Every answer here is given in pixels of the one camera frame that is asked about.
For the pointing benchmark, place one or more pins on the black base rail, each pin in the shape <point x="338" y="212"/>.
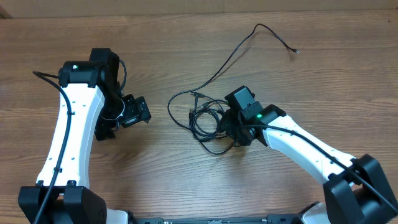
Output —
<point x="269" y="219"/>

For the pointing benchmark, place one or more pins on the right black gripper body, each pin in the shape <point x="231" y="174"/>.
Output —
<point x="226" y="125"/>

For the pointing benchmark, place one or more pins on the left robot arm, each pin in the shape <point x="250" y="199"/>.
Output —
<point x="92" y="107"/>

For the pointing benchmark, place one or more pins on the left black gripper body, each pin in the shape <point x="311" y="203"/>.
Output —
<point x="132" y="113"/>

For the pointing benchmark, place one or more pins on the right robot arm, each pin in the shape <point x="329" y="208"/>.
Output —
<point x="356" y="190"/>

